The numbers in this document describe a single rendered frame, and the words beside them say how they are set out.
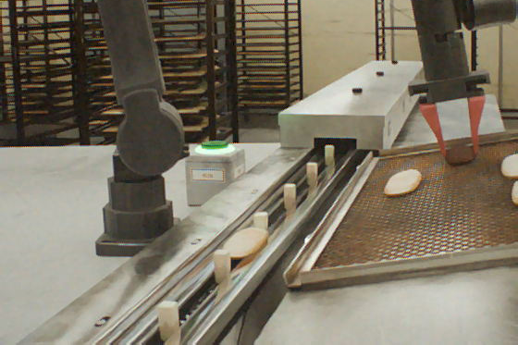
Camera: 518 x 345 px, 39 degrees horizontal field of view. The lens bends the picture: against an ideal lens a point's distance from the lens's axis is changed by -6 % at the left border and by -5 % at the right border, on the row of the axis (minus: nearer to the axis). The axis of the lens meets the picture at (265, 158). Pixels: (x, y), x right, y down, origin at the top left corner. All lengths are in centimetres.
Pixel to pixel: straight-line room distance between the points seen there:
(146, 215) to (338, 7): 707
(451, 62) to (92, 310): 53
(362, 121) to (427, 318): 81
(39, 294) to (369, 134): 67
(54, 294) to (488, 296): 46
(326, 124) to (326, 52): 667
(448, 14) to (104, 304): 54
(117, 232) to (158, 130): 13
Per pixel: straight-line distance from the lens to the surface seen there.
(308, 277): 58
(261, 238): 82
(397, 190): 83
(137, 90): 88
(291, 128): 130
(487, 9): 96
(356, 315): 52
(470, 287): 53
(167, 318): 62
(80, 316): 63
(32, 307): 77
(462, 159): 93
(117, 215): 91
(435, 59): 94
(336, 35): 792
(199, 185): 110
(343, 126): 128
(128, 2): 89
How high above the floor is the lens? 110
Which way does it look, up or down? 11 degrees down
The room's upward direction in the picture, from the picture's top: 1 degrees counter-clockwise
